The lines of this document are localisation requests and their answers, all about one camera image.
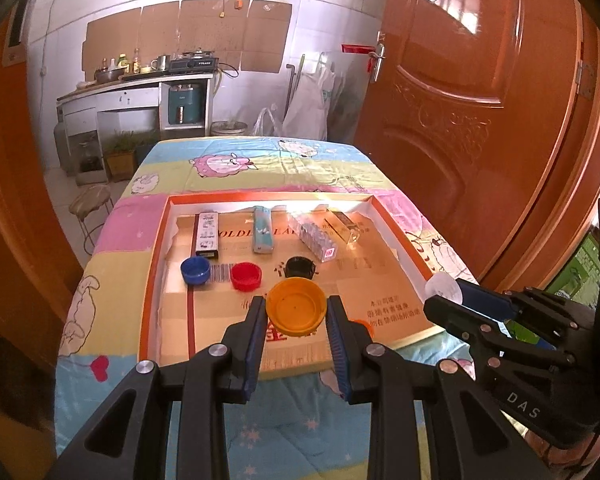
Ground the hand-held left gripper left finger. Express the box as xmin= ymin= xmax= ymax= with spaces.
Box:
xmin=45 ymin=296 xmax=268 ymax=480

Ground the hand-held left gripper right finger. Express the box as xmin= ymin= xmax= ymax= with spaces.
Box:
xmin=326 ymin=295 xmax=551 ymax=480

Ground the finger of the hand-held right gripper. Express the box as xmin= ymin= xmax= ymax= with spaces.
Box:
xmin=422 ymin=294 xmax=576 ymax=386
xmin=454 ymin=279 xmax=593 ymax=349

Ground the white plastic cap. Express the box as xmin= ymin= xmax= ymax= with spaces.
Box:
xmin=424 ymin=274 xmax=462 ymax=303

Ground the orange plastic bowl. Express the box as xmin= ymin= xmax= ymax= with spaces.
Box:
xmin=266 ymin=278 xmax=328 ymax=337

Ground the red plastic cap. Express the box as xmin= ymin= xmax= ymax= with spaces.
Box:
xmin=230 ymin=262 xmax=263 ymax=292

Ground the orange-rimmed cardboard tray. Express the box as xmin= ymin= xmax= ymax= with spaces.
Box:
xmin=139 ymin=191 xmax=481 ymax=375

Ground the black plastic cap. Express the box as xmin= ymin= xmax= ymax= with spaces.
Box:
xmin=285 ymin=256 xmax=315 ymax=280

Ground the blue plastic cap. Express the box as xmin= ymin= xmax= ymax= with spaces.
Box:
xmin=180 ymin=256 xmax=212 ymax=286

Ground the teal slim box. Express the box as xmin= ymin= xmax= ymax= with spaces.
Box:
xmin=252 ymin=205 xmax=275 ymax=256

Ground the gold lipstick case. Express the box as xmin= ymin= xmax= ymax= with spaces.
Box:
xmin=325 ymin=210 xmax=365 ymax=251

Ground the green carton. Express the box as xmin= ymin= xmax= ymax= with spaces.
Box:
xmin=550 ymin=225 xmax=600 ymax=306

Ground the clear box with pink label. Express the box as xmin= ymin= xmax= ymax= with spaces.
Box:
xmin=287 ymin=212 xmax=340 ymax=264

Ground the black and white slim box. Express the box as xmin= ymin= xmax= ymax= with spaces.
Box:
xmin=195 ymin=211 xmax=221 ymax=260

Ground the wooden door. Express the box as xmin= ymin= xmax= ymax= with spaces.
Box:
xmin=354 ymin=0 xmax=583 ymax=286

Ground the round metal stool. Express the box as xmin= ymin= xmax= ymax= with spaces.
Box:
xmin=69 ymin=183 xmax=116 ymax=256

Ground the wooden planter with grass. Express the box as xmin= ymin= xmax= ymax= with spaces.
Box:
xmin=102 ymin=130 xmax=158 ymax=182

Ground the white hanging plastic bag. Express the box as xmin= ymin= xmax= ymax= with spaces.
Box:
xmin=282 ymin=67 xmax=341 ymax=141

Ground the teal air fryer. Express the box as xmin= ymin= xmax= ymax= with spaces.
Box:
xmin=167 ymin=84 xmax=205 ymax=127

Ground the grey kitchen counter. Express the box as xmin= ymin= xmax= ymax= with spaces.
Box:
xmin=56 ymin=72 xmax=216 ymax=161

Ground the black gas stove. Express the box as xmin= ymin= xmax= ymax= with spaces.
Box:
xmin=169 ymin=50 xmax=220 ymax=72

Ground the wooden latch-side door jamb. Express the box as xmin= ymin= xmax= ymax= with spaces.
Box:
xmin=0 ymin=0 xmax=86 ymax=376

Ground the metal wok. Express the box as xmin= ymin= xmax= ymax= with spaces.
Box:
xmin=94 ymin=66 xmax=128 ymax=83

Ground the silver door handle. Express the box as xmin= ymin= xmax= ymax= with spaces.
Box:
xmin=369 ymin=42 xmax=387 ymax=83

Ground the cardboard wall covering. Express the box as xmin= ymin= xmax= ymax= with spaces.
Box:
xmin=81 ymin=0 xmax=293 ymax=73

